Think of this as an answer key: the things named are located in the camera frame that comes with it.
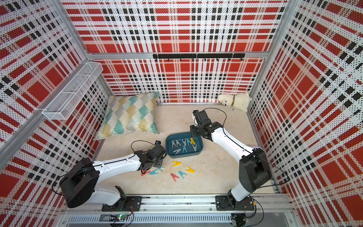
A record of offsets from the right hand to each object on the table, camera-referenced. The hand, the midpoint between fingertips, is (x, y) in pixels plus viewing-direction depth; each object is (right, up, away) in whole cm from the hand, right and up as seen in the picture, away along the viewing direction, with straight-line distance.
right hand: (195, 129), depth 86 cm
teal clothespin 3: (-21, -24, -1) cm, 32 cm away
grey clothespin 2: (-12, -10, +10) cm, 19 cm away
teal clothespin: (-7, -13, +7) cm, 17 cm away
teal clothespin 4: (-25, -26, -2) cm, 36 cm away
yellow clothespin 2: (-3, -25, -2) cm, 25 cm away
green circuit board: (-39, -43, -17) cm, 61 cm away
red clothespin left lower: (-32, -27, -3) cm, 42 cm away
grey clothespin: (-14, -10, +10) cm, 20 cm away
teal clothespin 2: (-8, -27, -2) cm, 28 cm away
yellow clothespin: (-2, -9, +10) cm, 14 cm away
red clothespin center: (-13, -28, -3) cm, 31 cm away
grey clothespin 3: (-12, -15, +6) cm, 20 cm away
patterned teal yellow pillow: (-44, +10, +7) cm, 45 cm away
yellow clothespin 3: (-11, -22, +2) cm, 25 cm away
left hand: (-23, -19, +2) cm, 30 cm away
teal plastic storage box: (-8, -8, +12) cm, 16 cm away
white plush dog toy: (+39, +21, +28) cm, 52 cm away
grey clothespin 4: (0, -13, +7) cm, 15 cm away
